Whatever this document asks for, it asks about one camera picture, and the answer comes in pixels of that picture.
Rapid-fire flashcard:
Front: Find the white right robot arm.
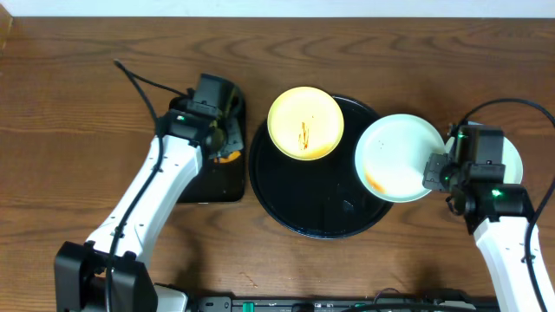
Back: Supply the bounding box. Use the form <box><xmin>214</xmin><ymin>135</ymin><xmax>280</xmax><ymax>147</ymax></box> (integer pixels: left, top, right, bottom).
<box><xmin>422</xmin><ymin>149</ymin><xmax>554</xmax><ymax>311</ymax></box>

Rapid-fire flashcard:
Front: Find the orange green scrub sponge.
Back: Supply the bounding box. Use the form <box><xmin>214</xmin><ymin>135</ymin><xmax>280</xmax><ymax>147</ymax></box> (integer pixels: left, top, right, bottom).
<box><xmin>213</xmin><ymin>151</ymin><xmax>242</xmax><ymax>164</ymax></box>

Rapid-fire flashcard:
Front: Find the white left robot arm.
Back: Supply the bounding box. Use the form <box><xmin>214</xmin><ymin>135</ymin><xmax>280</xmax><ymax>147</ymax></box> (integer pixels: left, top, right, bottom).
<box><xmin>55</xmin><ymin>110</ymin><xmax>245</xmax><ymax>311</ymax></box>

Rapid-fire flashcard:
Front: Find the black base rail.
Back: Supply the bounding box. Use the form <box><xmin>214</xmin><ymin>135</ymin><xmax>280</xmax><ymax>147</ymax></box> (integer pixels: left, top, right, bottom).
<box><xmin>183</xmin><ymin>288</ymin><xmax>500</xmax><ymax>312</ymax></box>

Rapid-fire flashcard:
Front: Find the yellow plate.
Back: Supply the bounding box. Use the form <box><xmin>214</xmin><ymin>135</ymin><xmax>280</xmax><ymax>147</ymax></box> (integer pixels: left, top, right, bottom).
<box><xmin>266</xmin><ymin>87</ymin><xmax>344</xmax><ymax>161</ymax></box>

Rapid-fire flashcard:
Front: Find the black rectangular tray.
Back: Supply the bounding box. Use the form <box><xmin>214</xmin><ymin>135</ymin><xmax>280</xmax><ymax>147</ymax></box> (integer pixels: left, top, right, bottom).
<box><xmin>167</xmin><ymin>88</ymin><xmax>245</xmax><ymax>203</ymax></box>

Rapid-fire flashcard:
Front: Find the black round tray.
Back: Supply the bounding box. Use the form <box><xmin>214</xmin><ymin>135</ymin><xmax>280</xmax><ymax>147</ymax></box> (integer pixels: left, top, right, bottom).
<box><xmin>249</xmin><ymin>94</ymin><xmax>393</xmax><ymax>239</ymax></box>

